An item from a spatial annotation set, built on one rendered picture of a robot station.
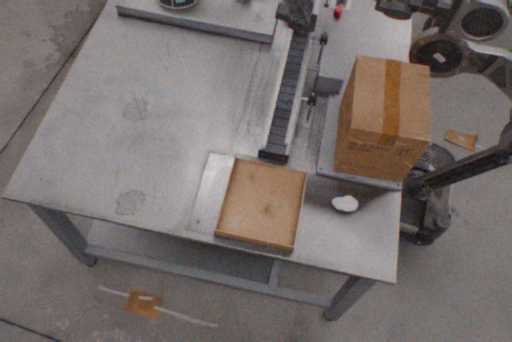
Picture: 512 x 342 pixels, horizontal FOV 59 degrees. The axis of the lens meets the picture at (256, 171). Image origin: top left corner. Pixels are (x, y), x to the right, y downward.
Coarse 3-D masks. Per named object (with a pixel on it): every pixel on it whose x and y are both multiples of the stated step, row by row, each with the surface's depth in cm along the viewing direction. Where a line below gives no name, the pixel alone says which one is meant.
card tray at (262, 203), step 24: (240, 168) 160; (264, 168) 161; (288, 168) 161; (240, 192) 156; (264, 192) 156; (288, 192) 157; (240, 216) 152; (264, 216) 152; (288, 216) 152; (264, 240) 144; (288, 240) 148
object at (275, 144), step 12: (300, 36) 186; (300, 48) 183; (288, 60) 180; (300, 60) 180; (288, 72) 177; (288, 84) 174; (288, 96) 171; (276, 108) 168; (288, 108) 168; (276, 120) 165; (288, 120) 166; (276, 132) 163; (276, 144) 161
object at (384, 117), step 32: (384, 64) 149; (416, 64) 150; (352, 96) 144; (384, 96) 143; (416, 96) 143; (352, 128) 136; (384, 128) 137; (416, 128) 137; (352, 160) 152; (384, 160) 148; (416, 160) 145
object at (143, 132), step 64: (128, 64) 181; (192, 64) 183; (256, 64) 184; (64, 128) 165; (128, 128) 167; (192, 128) 168; (320, 128) 171; (64, 192) 153; (128, 192) 154; (192, 192) 155; (320, 192) 158; (384, 192) 159; (320, 256) 147; (384, 256) 148
